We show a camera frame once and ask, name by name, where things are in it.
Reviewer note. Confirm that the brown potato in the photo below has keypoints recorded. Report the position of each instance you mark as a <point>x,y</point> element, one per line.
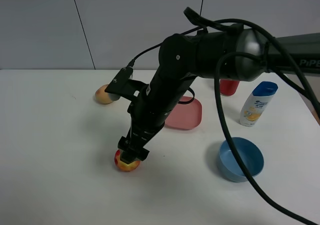
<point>102,97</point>

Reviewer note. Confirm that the red yellow bumpy ball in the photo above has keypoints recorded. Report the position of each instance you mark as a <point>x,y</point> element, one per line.
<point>123,166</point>

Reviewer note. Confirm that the white blue shampoo bottle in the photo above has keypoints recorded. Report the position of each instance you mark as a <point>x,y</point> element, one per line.
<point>257,102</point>

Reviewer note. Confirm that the red soda can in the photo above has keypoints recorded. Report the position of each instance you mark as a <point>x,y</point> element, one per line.
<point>228,87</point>

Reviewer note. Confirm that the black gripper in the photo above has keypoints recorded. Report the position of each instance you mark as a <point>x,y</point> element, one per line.
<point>148,116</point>

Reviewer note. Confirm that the pink square plate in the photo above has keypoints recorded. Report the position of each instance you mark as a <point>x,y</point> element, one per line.
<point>185,116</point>

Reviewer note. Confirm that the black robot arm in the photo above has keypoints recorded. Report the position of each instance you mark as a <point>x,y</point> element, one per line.
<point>242,55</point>

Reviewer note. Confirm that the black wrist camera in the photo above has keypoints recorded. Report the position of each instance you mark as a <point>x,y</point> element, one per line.
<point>123,86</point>

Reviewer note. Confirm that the blue bowl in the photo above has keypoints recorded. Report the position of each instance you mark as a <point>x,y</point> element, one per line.
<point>249,153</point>

